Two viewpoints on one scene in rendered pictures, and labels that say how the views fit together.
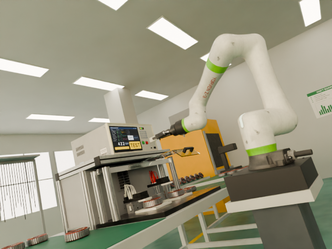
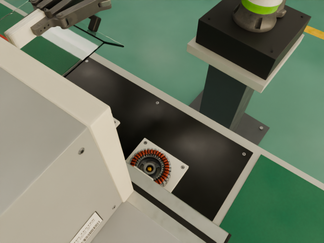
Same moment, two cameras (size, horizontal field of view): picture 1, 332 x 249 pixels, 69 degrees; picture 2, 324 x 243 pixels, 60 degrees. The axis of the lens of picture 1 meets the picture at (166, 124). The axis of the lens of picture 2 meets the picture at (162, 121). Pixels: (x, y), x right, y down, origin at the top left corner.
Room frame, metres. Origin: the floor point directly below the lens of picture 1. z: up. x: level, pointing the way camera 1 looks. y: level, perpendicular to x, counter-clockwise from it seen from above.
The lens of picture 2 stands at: (1.35, 0.45, 1.49)
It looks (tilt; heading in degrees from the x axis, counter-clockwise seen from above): 59 degrees down; 273
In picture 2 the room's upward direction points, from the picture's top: straight up
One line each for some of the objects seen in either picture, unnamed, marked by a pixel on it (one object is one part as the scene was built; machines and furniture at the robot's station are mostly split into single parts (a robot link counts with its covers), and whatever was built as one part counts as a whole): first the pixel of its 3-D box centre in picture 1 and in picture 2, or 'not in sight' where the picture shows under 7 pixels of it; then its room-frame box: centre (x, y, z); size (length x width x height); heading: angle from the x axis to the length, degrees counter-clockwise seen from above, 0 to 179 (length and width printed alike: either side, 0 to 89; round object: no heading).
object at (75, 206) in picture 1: (75, 203); not in sight; (1.44, 0.64, 0.91); 0.28 x 0.03 x 0.32; 57
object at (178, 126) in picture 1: (182, 127); not in sight; (1.46, -0.09, 1.18); 0.09 x 0.06 x 0.12; 147
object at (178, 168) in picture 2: (153, 206); (150, 173); (1.39, 0.19, 0.78); 0.15 x 0.15 x 0.01; 57
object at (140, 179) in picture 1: (130, 186); not in sight; (1.63, 0.34, 0.92); 0.66 x 0.01 x 0.30; 147
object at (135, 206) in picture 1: (134, 207); not in sight; (1.47, 0.31, 0.80); 0.08 x 0.05 x 0.06; 147
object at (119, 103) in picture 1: (132, 155); not in sight; (5.70, 0.98, 1.65); 0.50 x 0.45 x 3.30; 57
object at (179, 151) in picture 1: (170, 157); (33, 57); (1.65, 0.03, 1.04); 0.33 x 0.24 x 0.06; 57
